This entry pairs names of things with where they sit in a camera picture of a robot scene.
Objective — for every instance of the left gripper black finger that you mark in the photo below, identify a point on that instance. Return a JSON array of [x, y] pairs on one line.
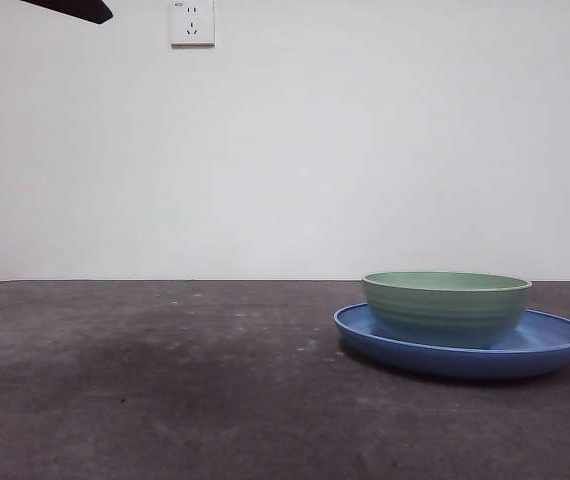
[[82, 11]]

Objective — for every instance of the blue plate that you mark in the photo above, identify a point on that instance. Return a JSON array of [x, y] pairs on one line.
[[465, 362]]

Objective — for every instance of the white wall socket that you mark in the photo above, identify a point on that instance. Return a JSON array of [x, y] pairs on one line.
[[193, 25]]

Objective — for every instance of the green bowl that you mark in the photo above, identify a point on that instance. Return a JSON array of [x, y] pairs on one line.
[[447, 315]]

